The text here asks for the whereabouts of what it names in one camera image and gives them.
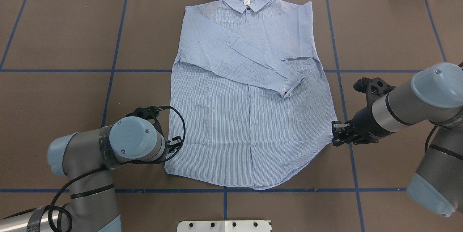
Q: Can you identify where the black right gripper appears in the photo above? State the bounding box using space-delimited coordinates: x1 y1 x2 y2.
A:
331 77 395 147

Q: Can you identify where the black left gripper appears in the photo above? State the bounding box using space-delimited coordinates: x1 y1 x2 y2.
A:
126 106 183 153

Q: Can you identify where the blue white striped shirt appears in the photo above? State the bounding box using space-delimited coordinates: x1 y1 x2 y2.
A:
164 0 337 190

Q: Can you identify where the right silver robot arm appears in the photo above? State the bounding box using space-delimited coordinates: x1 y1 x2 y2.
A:
331 62 463 218

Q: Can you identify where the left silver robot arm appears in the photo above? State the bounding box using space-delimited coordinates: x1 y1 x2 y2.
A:
1 106 186 232

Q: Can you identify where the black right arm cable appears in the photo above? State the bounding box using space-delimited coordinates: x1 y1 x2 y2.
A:
424 125 440 153

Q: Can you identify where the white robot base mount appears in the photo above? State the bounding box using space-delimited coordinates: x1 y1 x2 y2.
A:
177 220 273 232

